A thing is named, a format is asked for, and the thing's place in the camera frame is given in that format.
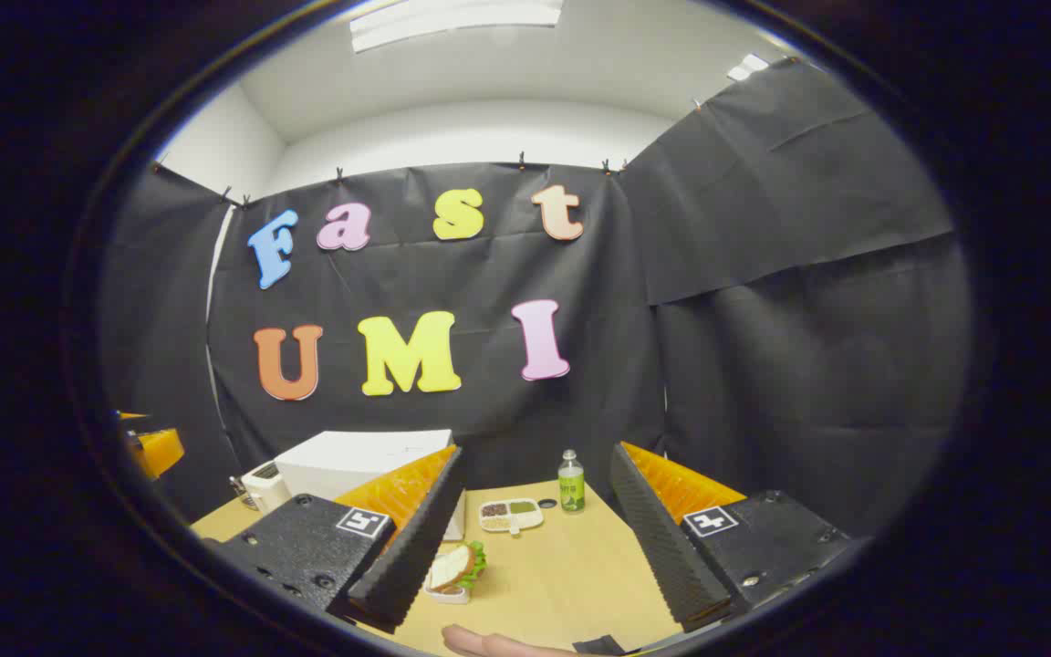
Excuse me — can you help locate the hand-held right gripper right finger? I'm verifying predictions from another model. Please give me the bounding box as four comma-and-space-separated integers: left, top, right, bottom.
609, 442, 855, 633

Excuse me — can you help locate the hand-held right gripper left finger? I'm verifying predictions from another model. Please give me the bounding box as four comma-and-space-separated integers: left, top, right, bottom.
202, 444, 467, 635

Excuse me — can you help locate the lettuce sandwich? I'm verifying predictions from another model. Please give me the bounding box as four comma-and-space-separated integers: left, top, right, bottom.
428, 540, 488, 592

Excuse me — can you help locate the white microwave oven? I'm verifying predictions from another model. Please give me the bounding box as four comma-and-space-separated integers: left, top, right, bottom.
275, 429, 467, 541

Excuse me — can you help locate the divided white bean dish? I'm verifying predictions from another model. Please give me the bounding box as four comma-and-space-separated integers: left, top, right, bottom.
478, 498, 545, 534

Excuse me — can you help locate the green drink bottle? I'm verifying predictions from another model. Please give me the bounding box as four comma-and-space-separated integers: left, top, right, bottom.
558, 449, 586, 514

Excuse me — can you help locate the white toaster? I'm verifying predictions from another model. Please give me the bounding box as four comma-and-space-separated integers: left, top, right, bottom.
241, 461, 292, 512

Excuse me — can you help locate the long ceiling light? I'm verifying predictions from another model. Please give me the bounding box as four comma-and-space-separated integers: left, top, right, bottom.
349, 0, 565, 53

